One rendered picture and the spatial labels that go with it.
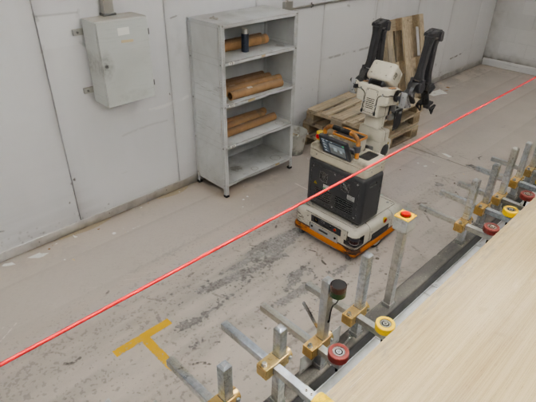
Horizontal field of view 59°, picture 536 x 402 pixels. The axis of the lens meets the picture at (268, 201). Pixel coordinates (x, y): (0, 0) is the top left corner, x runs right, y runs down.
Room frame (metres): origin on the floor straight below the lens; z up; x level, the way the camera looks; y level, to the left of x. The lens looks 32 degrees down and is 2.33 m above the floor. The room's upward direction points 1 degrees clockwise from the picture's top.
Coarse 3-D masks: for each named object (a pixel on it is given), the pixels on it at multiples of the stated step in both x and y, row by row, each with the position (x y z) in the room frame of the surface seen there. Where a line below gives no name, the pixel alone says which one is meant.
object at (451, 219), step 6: (420, 204) 2.37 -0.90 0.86; (420, 210) 2.36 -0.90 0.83; (426, 210) 2.34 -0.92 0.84; (432, 210) 2.32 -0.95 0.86; (438, 216) 2.28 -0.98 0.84; (444, 216) 2.26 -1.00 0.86; (450, 216) 2.25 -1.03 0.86; (450, 222) 2.23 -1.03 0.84; (468, 228) 2.15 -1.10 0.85; (474, 228) 2.14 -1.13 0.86; (480, 234) 2.10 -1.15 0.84; (486, 234) 2.08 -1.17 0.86
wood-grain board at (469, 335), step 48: (528, 240) 1.98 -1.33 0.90; (480, 288) 1.61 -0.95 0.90; (528, 288) 1.61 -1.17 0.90; (432, 336) 1.32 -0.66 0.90; (480, 336) 1.33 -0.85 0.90; (528, 336) 1.33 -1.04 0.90; (336, 384) 1.09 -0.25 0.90; (384, 384) 1.09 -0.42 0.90; (432, 384) 1.10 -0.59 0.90; (480, 384) 1.10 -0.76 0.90; (528, 384) 1.10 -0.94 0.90
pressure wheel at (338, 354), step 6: (330, 348) 1.25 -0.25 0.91; (336, 348) 1.25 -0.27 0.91; (342, 348) 1.25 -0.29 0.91; (330, 354) 1.22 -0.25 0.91; (336, 354) 1.22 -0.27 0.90; (342, 354) 1.22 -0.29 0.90; (348, 354) 1.22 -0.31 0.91; (330, 360) 1.21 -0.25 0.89; (336, 360) 1.20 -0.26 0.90; (342, 360) 1.19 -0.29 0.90; (348, 360) 1.21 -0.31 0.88
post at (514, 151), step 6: (516, 150) 2.56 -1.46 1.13; (510, 156) 2.57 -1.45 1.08; (516, 156) 2.56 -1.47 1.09; (510, 162) 2.57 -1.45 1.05; (510, 168) 2.56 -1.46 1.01; (504, 174) 2.58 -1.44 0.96; (510, 174) 2.56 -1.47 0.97; (504, 180) 2.57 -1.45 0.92; (504, 186) 2.56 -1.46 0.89; (498, 192) 2.58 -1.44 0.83; (504, 192) 2.56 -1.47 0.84
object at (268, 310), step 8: (264, 304) 1.52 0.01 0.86; (264, 312) 1.50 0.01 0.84; (272, 312) 1.48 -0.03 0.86; (280, 320) 1.43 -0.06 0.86; (288, 320) 1.43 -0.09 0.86; (288, 328) 1.40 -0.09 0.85; (296, 328) 1.39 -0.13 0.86; (296, 336) 1.36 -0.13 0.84; (304, 336) 1.35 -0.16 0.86; (320, 352) 1.27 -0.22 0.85; (328, 360) 1.25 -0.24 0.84
